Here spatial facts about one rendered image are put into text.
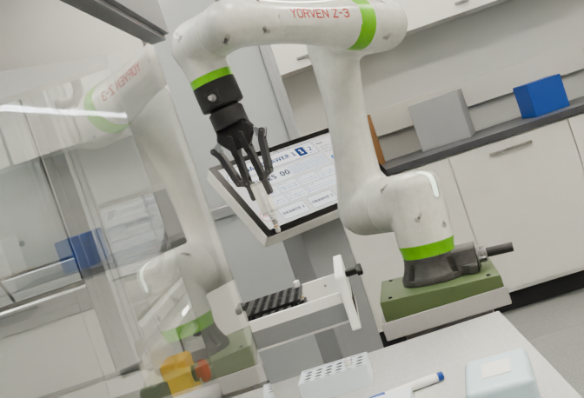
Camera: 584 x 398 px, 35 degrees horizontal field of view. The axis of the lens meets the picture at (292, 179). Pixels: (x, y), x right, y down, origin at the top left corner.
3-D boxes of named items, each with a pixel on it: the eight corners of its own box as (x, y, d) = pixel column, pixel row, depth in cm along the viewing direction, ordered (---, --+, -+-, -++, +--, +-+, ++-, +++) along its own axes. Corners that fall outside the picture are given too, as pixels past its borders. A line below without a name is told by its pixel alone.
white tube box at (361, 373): (373, 371, 168) (367, 351, 167) (373, 384, 159) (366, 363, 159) (308, 390, 169) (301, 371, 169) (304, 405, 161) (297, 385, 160)
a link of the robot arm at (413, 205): (417, 248, 224) (398, 172, 224) (467, 243, 213) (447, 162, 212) (381, 263, 216) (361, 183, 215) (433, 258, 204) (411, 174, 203)
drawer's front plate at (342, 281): (355, 301, 206) (340, 254, 205) (361, 328, 177) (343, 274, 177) (348, 302, 206) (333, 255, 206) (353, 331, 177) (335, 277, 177)
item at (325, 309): (346, 298, 204) (337, 272, 204) (349, 322, 179) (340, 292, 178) (175, 354, 206) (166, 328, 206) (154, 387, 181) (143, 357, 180)
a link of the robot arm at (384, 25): (382, 57, 222) (374, 7, 223) (422, 43, 213) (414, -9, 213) (327, 57, 210) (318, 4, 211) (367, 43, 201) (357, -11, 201)
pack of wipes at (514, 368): (471, 389, 140) (462, 361, 140) (534, 372, 138) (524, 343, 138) (474, 425, 125) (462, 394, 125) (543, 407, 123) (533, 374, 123)
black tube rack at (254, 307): (311, 311, 201) (301, 283, 200) (309, 329, 183) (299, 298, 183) (214, 343, 202) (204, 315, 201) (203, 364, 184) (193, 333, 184)
